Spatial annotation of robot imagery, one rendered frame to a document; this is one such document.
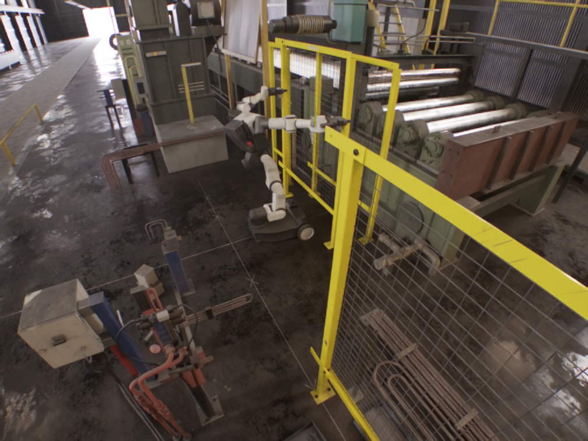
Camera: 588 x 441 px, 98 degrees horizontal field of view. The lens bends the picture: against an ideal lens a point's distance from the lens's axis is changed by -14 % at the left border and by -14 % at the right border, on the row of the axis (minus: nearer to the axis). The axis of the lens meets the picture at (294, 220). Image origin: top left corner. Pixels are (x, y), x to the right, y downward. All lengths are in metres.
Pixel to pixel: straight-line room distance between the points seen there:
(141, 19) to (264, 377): 4.93
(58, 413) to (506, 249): 2.79
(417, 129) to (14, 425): 4.08
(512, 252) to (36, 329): 1.99
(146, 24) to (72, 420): 4.88
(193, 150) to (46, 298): 3.48
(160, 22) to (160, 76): 0.80
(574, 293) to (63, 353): 2.17
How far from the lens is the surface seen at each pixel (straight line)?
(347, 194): 1.02
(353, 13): 3.49
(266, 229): 3.24
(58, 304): 1.98
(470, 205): 3.03
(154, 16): 5.41
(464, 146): 2.65
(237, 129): 2.63
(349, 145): 0.95
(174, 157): 4.97
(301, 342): 2.54
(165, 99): 5.49
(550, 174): 4.76
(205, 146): 5.00
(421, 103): 4.23
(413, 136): 3.16
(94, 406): 2.71
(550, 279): 0.68
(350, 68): 2.37
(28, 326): 1.99
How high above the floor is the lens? 2.20
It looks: 37 degrees down
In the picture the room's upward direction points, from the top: straight up
